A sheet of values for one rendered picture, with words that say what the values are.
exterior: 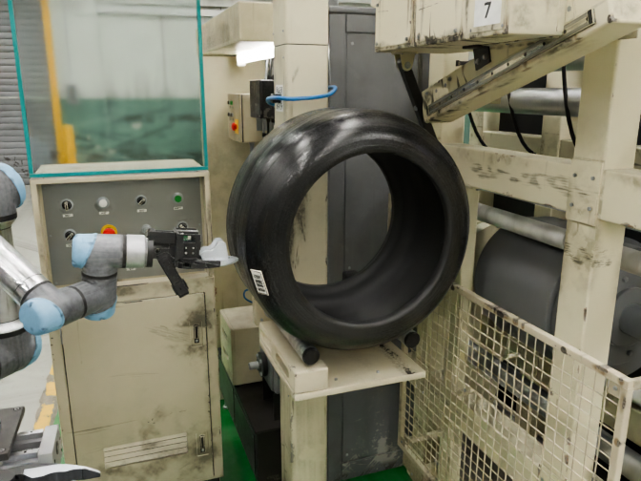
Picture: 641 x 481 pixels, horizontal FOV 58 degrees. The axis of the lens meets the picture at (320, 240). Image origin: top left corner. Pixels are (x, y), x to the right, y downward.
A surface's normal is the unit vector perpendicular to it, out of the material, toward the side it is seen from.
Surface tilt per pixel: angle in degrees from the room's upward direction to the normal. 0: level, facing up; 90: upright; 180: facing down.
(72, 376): 90
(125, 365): 90
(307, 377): 90
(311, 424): 90
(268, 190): 69
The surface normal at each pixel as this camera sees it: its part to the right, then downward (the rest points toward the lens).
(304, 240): 0.34, 0.23
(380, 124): 0.28, -0.56
